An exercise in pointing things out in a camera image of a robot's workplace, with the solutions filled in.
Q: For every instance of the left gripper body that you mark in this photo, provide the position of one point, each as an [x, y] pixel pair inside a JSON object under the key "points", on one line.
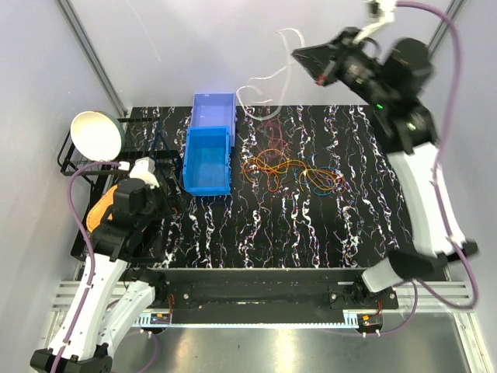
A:
{"points": [[155, 203]]}

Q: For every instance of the light purple plastic bin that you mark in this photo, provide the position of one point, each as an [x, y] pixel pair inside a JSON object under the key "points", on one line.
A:
{"points": [[215, 110]]}

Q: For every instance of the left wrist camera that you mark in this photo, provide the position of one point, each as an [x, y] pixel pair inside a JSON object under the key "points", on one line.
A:
{"points": [[143, 169]]}

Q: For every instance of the blue plastic bin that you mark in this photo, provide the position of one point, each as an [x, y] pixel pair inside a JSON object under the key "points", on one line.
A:
{"points": [[206, 165]]}

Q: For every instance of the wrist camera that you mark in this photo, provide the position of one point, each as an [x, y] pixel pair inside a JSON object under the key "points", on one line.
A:
{"points": [[381, 13], [143, 169]]}

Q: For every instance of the orange woven basket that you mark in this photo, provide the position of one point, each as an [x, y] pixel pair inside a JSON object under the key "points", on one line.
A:
{"points": [[98, 211]]}

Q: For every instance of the black wire dish rack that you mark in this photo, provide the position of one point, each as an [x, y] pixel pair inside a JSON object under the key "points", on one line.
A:
{"points": [[144, 137]]}

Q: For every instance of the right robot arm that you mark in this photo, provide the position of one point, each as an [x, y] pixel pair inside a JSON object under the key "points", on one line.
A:
{"points": [[407, 135]]}

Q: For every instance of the aluminium frame rail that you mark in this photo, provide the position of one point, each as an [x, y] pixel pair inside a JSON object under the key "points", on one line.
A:
{"points": [[330, 311]]}

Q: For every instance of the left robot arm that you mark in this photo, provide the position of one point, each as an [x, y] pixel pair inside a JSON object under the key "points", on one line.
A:
{"points": [[93, 328]]}

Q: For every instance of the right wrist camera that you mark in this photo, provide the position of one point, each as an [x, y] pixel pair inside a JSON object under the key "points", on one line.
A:
{"points": [[381, 13]]}

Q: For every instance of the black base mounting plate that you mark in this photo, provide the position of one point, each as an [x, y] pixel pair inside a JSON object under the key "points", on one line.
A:
{"points": [[249, 285]]}

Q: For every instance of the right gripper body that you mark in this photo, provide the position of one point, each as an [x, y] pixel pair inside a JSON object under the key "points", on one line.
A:
{"points": [[353, 70]]}

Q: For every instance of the white bowl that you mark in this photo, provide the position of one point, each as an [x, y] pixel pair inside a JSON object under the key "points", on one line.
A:
{"points": [[97, 135]]}

